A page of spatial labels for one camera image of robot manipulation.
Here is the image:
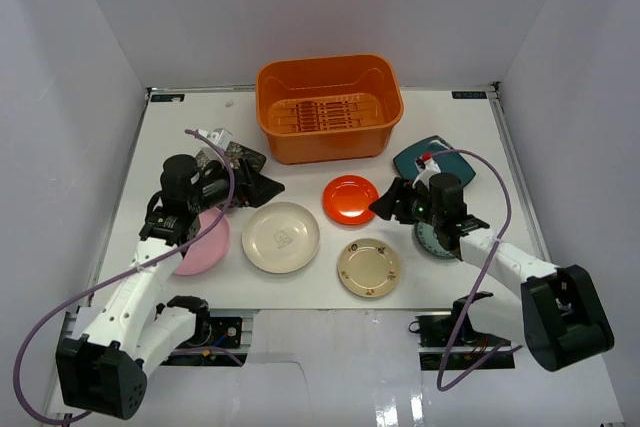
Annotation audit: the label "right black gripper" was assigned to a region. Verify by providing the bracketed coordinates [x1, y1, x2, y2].
[369, 178, 443, 228]

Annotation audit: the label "orange round plate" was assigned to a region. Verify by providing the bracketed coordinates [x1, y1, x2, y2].
[322, 175, 379, 226]

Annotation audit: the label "blue patterned porcelain plate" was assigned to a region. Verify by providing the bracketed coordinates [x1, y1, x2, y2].
[414, 222, 455, 260]

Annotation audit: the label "cream plate with bear print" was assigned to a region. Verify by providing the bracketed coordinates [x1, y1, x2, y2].
[241, 202, 320, 275]

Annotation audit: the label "beige plate with floral rim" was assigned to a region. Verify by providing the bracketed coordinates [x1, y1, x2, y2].
[337, 238, 403, 299]

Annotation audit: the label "pink round plate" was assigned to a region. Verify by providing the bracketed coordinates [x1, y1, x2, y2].
[174, 216, 230, 276]

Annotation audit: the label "teal square plate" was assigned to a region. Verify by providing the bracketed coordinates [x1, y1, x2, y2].
[393, 135, 476, 187]

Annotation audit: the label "black floral square plate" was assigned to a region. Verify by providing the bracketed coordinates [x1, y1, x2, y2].
[195, 141, 266, 172]

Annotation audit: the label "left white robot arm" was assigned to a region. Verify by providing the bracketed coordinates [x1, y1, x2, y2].
[56, 154, 285, 420]

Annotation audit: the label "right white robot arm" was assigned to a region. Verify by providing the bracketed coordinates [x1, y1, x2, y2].
[369, 173, 615, 372]

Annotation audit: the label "orange plastic bin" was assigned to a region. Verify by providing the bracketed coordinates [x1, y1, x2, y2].
[255, 54, 404, 165]

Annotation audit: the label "right dark corner label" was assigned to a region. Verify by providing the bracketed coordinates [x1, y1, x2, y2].
[451, 91, 487, 100]

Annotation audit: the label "dark corner label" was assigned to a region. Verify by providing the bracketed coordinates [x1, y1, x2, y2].
[149, 93, 185, 103]
[451, 91, 487, 100]

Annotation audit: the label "left dark corner label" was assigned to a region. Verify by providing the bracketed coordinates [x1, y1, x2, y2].
[149, 93, 185, 103]

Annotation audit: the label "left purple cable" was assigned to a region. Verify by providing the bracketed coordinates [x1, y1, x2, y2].
[11, 128, 247, 423]

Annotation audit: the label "purple cable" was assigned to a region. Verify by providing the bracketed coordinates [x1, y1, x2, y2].
[412, 148, 516, 392]
[11, 128, 247, 423]

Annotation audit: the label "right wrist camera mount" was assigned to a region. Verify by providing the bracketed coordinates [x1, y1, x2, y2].
[415, 153, 441, 179]

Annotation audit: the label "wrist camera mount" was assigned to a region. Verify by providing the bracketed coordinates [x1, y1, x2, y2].
[415, 153, 441, 179]
[197, 128, 233, 150]

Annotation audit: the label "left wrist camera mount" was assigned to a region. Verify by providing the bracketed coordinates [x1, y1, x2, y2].
[197, 128, 233, 150]

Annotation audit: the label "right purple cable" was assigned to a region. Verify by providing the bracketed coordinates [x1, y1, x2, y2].
[412, 148, 516, 392]

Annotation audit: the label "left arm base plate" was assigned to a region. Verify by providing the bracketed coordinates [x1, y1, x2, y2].
[172, 316, 244, 355]

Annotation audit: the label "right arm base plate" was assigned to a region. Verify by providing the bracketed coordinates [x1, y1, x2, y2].
[408, 312, 515, 372]

